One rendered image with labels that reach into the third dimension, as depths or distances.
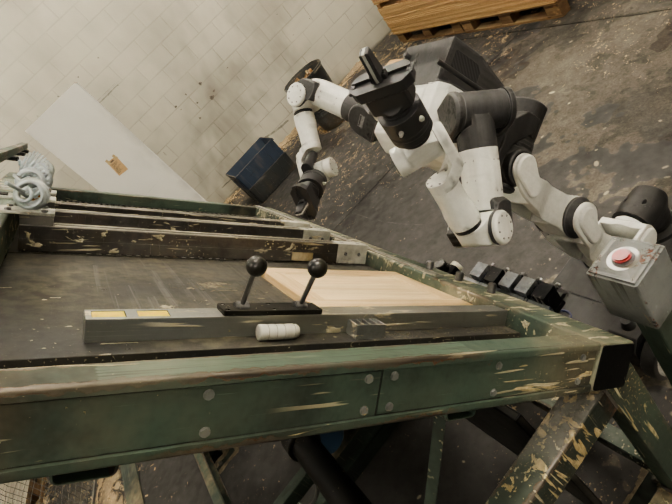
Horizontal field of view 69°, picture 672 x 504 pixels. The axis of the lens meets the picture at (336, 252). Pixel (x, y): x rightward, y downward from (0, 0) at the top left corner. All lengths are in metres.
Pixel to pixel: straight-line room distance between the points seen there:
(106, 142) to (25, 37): 1.80
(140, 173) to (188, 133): 1.57
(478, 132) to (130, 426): 0.91
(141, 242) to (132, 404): 0.92
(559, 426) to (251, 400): 0.77
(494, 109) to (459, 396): 0.65
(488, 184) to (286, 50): 5.65
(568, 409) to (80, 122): 4.40
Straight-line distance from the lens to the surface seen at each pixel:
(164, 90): 6.33
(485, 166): 1.18
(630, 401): 1.37
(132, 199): 2.73
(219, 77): 6.44
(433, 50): 1.42
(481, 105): 1.20
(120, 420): 0.66
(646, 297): 1.27
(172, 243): 1.54
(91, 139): 4.92
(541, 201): 1.68
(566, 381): 1.13
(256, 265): 0.85
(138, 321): 0.88
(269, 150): 5.54
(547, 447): 1.25
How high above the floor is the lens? 1.87
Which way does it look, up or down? 29 degrees down
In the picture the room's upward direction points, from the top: 44 degrees counter-clockwise
